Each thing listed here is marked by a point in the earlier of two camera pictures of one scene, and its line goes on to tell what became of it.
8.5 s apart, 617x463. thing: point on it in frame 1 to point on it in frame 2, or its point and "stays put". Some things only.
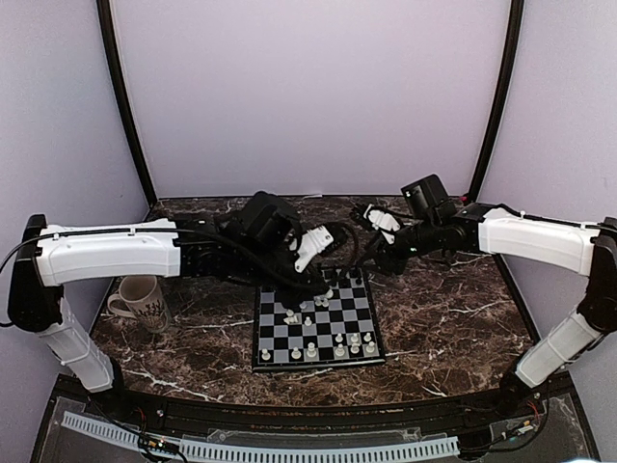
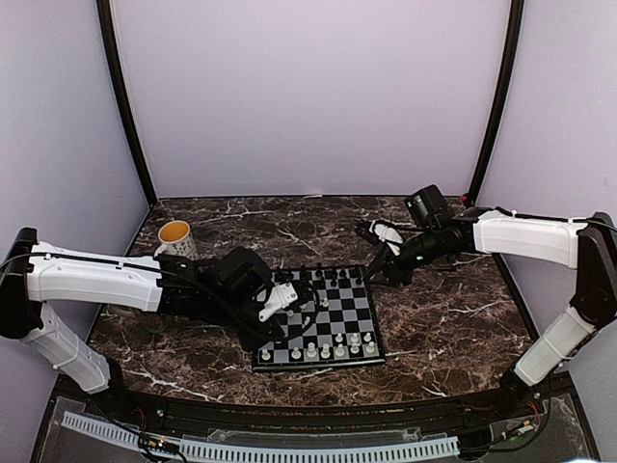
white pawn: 296,354 stays put
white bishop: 355,348 stays put
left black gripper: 304,288 to 271,331
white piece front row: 339,351 stays put
